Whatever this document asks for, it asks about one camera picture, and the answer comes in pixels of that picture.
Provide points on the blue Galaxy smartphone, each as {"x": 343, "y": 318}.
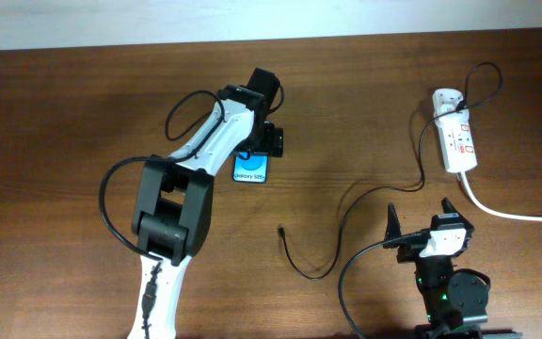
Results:
{"x": 250, "y": 168}

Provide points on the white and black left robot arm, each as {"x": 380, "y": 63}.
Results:
{"x": 173, "y": 209}

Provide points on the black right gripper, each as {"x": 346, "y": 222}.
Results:
{"x": 409, "y": 252}

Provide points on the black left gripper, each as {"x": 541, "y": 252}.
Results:
{"x": 272, "y": 142}

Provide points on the white charger plug adapter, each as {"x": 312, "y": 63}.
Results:
{"x": 446, "y": 101}

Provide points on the white power strip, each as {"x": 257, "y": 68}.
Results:
{"x": 456, "y": 142}

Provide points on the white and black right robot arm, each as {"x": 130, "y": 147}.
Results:
{"x": 455, "y": 299}

